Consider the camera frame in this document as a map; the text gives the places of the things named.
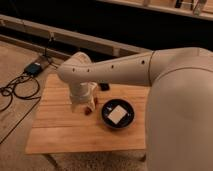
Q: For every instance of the wooden slatted table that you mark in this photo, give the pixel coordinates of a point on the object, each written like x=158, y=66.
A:
x=59, y=129

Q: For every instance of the black power adapter box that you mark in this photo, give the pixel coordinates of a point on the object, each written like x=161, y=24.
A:
x=33, y=69

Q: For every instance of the black round bowl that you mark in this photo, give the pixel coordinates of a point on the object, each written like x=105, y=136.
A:
x=125, y=121

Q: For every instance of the white square card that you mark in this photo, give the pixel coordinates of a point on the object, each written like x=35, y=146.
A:
x=117, y=114

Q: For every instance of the small black object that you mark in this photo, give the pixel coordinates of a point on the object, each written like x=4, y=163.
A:
x=104, y=87

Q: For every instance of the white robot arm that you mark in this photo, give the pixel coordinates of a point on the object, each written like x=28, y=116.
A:
x=179, y=108

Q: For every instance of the small brown red object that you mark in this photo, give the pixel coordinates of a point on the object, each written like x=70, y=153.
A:
x=88, y=111

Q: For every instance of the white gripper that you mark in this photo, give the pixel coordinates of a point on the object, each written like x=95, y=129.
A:
x=83, y=93

